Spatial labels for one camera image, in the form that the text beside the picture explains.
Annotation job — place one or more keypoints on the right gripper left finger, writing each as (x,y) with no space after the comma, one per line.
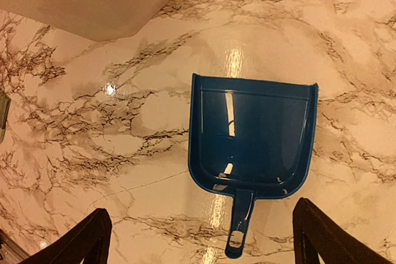
(87,242)

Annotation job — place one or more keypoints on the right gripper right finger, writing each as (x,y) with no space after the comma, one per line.
(317,237)

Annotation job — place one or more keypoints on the blue plastic dustpan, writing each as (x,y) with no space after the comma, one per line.
(250,140)

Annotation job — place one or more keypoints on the green hand brush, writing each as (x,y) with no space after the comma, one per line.
(5,102)

